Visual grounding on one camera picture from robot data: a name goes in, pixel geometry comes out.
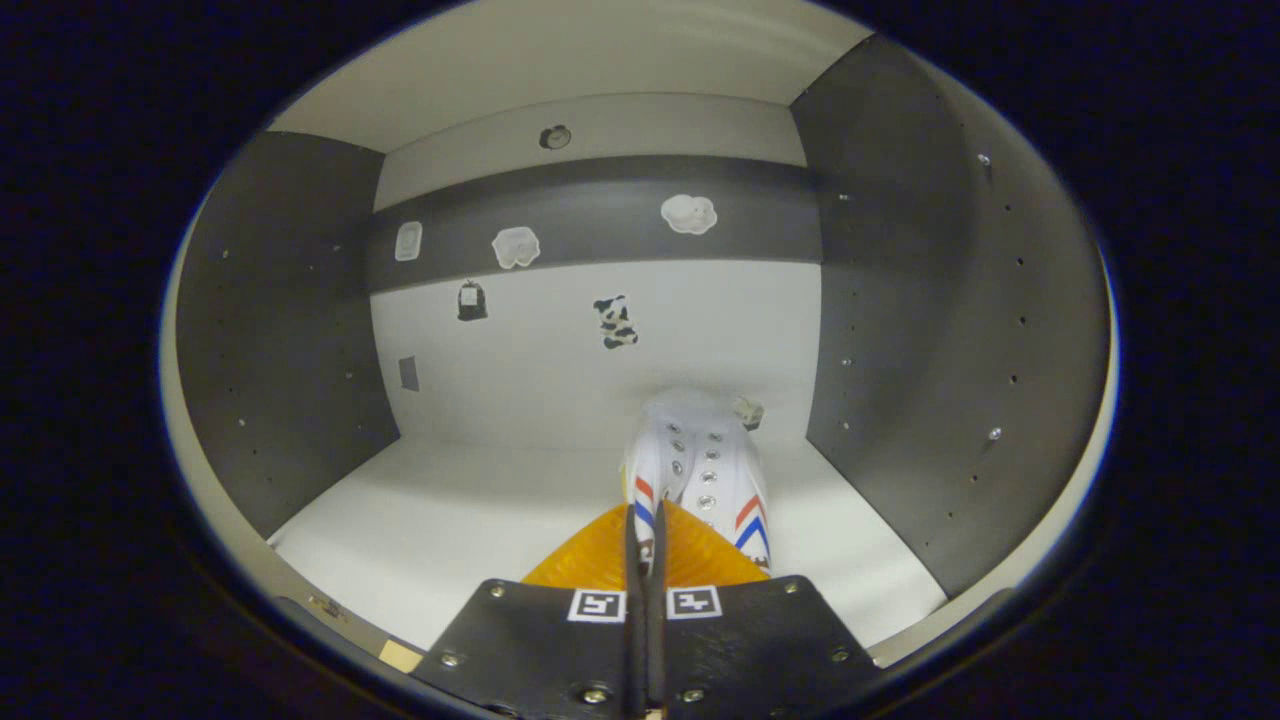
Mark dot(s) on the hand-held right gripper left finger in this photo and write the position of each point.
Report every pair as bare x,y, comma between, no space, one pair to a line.
530,650

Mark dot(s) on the white striped shoe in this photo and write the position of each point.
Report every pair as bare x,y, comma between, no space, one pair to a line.
710,470

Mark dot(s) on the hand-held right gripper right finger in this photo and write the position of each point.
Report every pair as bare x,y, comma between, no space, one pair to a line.
750,650

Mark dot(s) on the white shoe cabinet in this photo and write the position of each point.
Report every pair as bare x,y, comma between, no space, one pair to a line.
560,350

